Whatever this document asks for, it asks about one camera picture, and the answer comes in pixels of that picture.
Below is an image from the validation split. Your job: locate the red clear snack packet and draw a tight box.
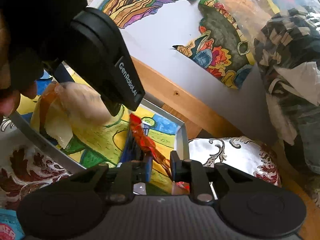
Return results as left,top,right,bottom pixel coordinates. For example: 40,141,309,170
129,113,190,195

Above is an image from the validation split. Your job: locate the orange white bread packet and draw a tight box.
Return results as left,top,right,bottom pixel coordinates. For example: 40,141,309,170
30,81,113,149

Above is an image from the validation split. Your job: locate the plastic bag of clothes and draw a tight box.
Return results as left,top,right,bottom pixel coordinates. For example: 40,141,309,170
219,0,319,202

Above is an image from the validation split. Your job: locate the wooden sofa frame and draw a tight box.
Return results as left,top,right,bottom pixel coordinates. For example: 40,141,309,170
132,57,319,239

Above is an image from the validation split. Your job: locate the light blue snack packet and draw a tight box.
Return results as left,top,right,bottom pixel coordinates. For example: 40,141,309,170
0,209,25,240

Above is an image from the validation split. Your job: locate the grey tray with drawing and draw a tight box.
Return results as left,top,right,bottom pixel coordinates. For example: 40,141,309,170
9,72,189,173

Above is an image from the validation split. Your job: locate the person left hand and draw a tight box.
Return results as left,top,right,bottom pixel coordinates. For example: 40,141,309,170
1,18,37,120

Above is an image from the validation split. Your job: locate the blue white biscuit box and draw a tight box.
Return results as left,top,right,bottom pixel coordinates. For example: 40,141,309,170
117,129,141,167

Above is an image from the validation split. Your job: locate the floral satin sofa cover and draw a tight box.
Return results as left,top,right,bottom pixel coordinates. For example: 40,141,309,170
1,118,281,210

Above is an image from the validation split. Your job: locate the torn flower drawing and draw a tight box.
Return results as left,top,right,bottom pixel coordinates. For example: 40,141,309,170
172,0,281,90

